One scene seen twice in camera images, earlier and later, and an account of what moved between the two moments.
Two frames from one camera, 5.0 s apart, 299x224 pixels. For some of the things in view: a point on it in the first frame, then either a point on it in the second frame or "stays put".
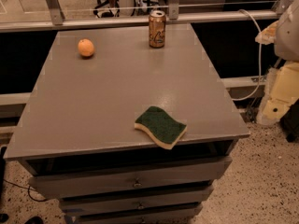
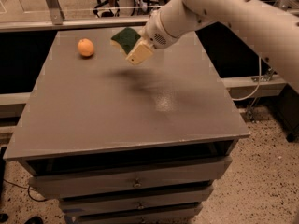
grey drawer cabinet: [76, 135] stays put
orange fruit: [86, 48] stays put
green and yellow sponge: [165, 131] to [125, 39]
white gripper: [288, 35] to [156, 32]
